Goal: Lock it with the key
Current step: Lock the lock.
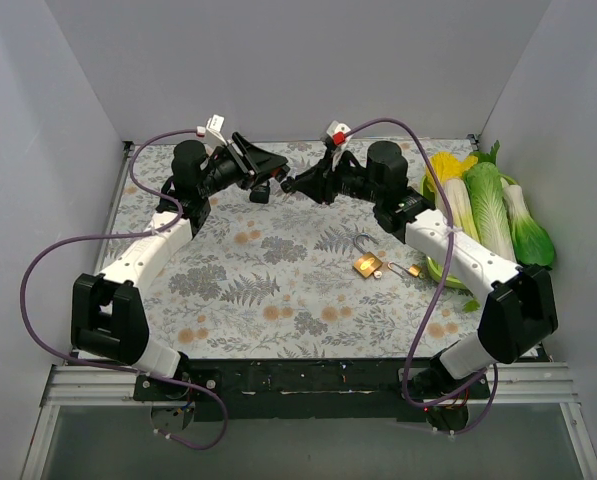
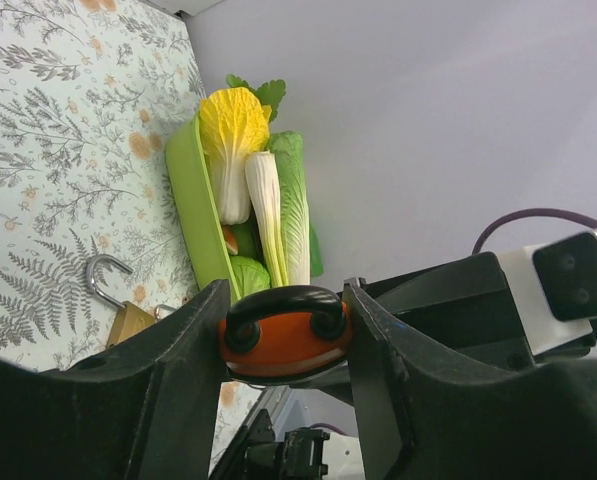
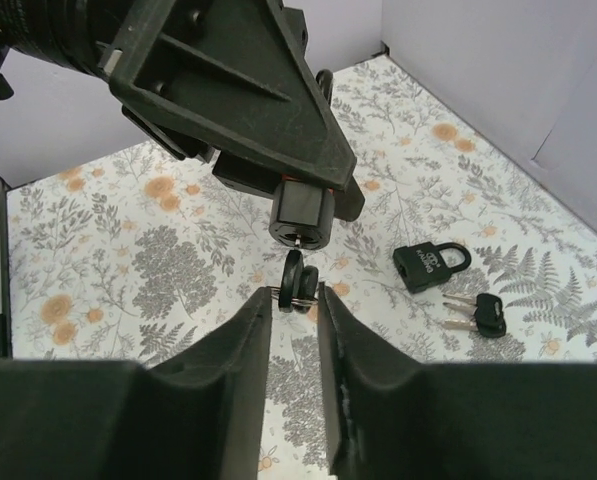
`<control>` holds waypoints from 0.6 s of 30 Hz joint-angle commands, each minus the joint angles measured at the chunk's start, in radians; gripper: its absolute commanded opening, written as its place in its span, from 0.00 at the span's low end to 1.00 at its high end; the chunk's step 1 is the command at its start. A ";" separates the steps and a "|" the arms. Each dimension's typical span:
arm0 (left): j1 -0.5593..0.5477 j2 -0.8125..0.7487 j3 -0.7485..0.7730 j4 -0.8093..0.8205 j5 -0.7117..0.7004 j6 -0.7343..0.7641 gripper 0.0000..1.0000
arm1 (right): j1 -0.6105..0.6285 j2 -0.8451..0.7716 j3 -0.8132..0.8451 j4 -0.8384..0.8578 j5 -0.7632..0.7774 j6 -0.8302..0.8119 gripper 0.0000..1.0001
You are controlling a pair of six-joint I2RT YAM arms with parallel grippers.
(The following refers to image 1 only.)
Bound yellow-leaf napa cabbage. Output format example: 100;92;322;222
430;152;478;232

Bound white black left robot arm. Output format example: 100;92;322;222
71;133;289;400

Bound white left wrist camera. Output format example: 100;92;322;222
196;114;227;148

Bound black-headed key bunch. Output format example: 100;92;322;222
280;177;296;195

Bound floral patterned mat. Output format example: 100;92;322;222
104;145;481;359

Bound large brass padlock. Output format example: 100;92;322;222
353;233;383;280

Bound green napa cabbage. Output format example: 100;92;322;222
463;162;516;262

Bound green celery stalks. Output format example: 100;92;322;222
450;225;486;304

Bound aluminium frame rail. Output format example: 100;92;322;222
23;359;597;479

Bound bok choy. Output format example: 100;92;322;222
502;184;555;267

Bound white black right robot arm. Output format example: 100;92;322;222
281;141;558;398

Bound green plastic basket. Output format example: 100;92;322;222
419;174;552;291

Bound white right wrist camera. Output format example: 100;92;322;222
322;120;352;171

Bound black padlock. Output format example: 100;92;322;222
249;174;286;204

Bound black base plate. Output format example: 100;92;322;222
132;357;492;424

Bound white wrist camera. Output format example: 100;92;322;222
196;114;227;148
322;120;352;171

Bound small brass padlock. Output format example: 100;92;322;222
387;262;424;278

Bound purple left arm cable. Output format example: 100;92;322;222
19;128;229;449

